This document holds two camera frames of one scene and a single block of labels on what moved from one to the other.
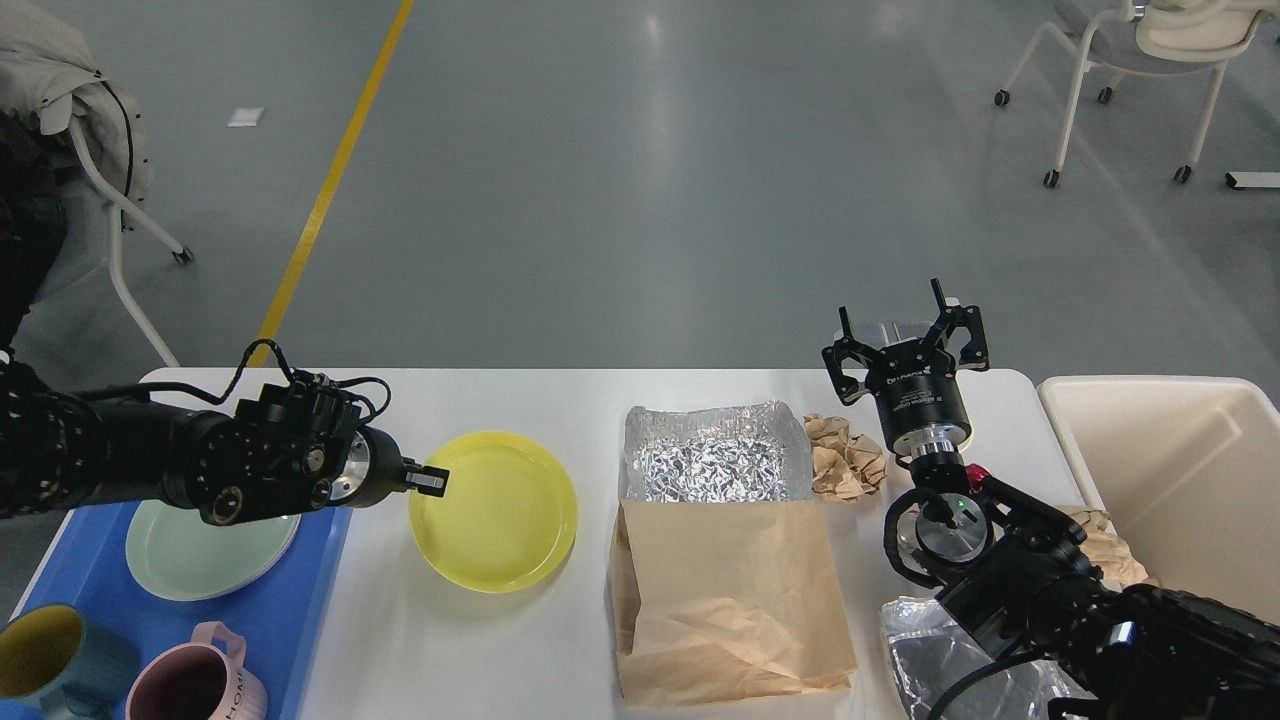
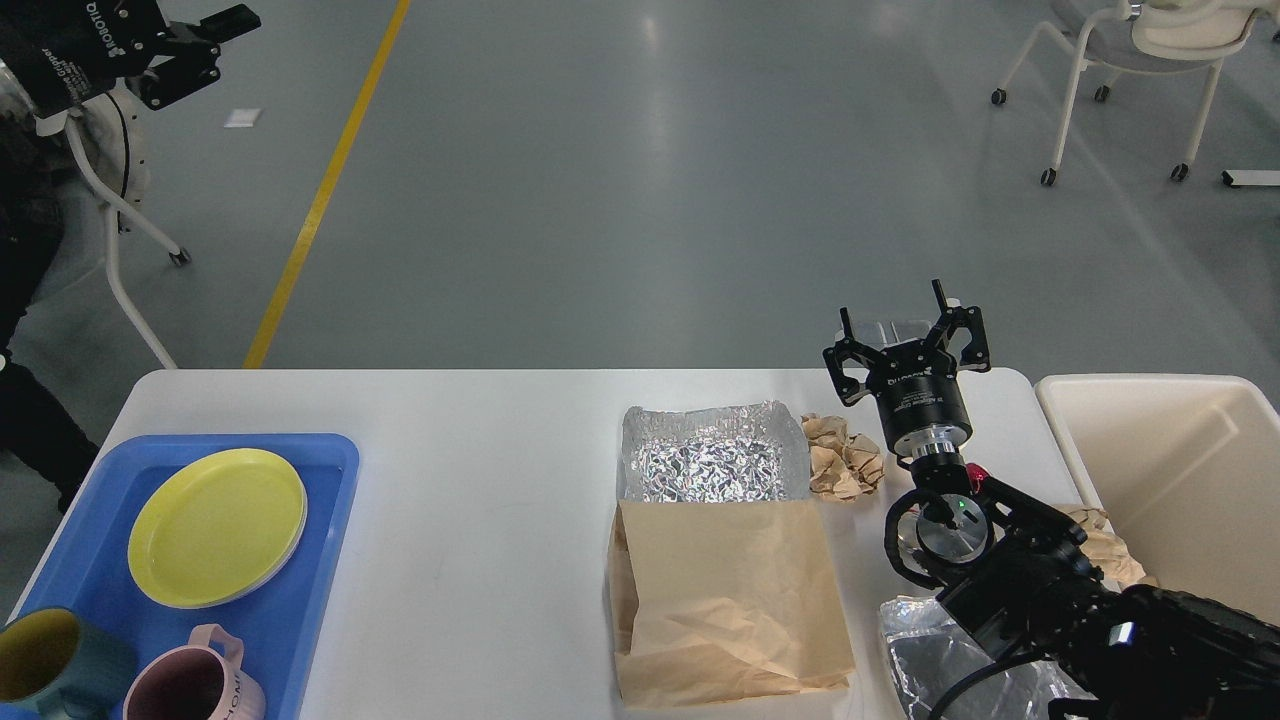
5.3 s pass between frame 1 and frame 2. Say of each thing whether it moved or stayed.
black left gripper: moved
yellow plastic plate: moved
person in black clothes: stayed
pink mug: stayed
